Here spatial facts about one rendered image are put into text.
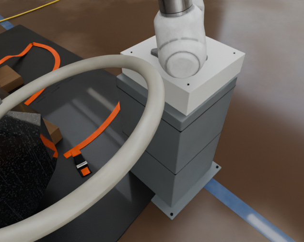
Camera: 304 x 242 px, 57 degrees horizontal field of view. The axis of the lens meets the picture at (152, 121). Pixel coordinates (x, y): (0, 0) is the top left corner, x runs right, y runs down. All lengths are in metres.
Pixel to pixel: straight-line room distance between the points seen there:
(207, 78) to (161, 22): 0.34
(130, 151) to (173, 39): 0.55
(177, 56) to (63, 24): 2.65
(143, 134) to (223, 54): 0.92
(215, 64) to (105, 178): 0.91
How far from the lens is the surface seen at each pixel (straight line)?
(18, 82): 2.65
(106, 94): 2.37
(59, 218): 0.38
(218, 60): 1.23
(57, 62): 2.81
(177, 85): 1.06
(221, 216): 1.80
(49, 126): 2.07
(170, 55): 0.86
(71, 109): 2.31
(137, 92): 1.22
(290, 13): 3.83
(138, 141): 0.39
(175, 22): 0.87
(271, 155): 2.13
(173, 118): 1.12
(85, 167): 1.92
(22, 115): 1.42
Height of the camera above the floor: 1.62
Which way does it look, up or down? 49 degrees down
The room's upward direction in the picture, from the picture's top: straight up
